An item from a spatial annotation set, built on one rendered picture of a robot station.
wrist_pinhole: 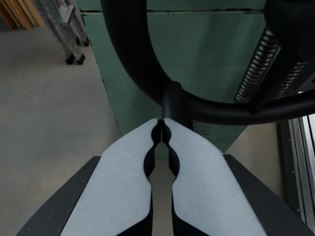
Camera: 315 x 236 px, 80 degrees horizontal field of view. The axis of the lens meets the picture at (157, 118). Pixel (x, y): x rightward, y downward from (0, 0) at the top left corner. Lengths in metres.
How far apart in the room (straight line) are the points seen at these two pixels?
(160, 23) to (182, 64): 0.10
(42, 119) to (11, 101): 0.24
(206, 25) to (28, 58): 1.34
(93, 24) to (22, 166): 0.86
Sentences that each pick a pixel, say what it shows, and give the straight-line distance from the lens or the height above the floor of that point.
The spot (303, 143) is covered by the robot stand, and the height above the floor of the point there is 0.21.
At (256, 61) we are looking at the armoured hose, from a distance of 0.28.
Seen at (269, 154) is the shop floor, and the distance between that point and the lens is 1.10.
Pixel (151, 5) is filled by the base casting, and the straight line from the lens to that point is 0.34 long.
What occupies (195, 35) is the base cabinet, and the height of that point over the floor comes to 0.67.
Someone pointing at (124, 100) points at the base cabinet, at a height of 0.49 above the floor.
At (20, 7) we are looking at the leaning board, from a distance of 1.81.
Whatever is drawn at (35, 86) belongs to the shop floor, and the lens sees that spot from 1.36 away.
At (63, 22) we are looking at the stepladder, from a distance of 1.26.
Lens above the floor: 0.88
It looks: 58 degrees down
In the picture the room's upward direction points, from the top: 2 degrees clockwise
